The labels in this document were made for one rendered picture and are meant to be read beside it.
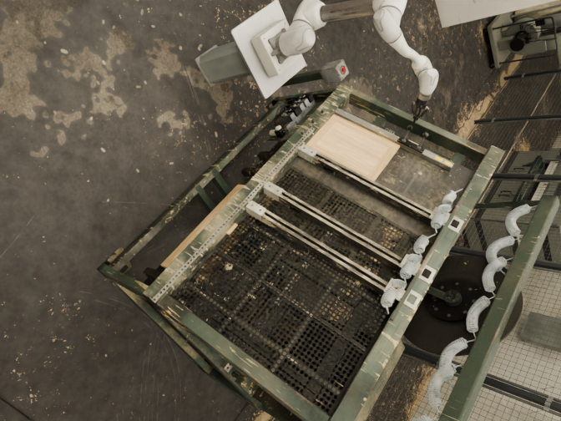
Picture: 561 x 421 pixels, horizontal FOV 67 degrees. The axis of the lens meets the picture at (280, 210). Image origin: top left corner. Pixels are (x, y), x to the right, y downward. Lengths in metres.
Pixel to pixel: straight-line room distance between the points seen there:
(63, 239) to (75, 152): 0.59
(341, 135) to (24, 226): 2.23
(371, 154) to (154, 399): 2.59
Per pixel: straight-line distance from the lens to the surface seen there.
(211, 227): 2.70
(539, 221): 3.34
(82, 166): 3.23
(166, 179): 3.47
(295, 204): 2.74
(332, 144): 3.16
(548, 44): 8.16
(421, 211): 2.85
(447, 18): 6.77
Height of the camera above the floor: 3.09
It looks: 47 degrees down
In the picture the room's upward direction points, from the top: 98 degrees clockwise
